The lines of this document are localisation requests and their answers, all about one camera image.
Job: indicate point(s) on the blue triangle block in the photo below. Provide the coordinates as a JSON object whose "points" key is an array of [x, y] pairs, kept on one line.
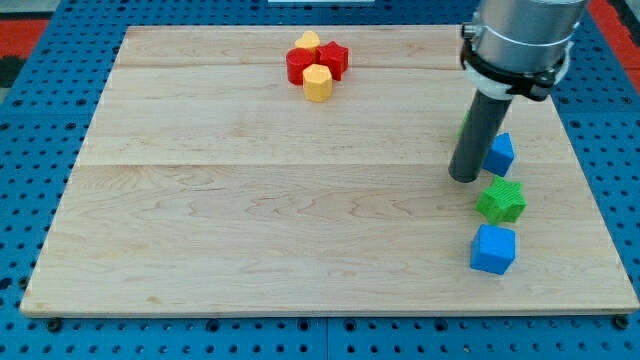
{"points": [[500, 156]]}

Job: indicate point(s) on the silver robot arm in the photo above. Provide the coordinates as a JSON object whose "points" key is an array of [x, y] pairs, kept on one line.
{"points": [[519, 47]]}

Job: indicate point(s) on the green circle block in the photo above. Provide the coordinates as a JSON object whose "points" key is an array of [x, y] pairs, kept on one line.
{"points": [[463, 124]]}

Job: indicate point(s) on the yellow hexagon block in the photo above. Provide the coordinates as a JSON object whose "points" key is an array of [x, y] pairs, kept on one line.
{"points": [[317, 83]]}

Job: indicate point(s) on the light wooden board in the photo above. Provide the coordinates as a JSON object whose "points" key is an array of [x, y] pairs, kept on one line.
{"points": [[208, 186]]}

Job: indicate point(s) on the red cylinder block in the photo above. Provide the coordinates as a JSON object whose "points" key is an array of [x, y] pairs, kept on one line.
{"points": [[297, 60]]}

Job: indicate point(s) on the red star block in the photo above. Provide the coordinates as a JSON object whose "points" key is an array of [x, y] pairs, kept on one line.
{"points": [[335, 57]]}

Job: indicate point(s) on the yellow heart block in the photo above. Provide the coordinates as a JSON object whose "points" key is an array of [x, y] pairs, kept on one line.
{"points": [[309, 40]]}

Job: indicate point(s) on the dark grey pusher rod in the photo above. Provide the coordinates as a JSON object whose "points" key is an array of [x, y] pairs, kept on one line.
{"points": [[485, 119]]}

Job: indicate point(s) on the green star block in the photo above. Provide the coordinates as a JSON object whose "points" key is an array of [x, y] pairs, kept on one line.
{"points": [[502, 201]]}

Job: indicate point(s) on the blue cube block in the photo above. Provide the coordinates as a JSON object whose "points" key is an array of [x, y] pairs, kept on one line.
{"points": [[493, 249]]}

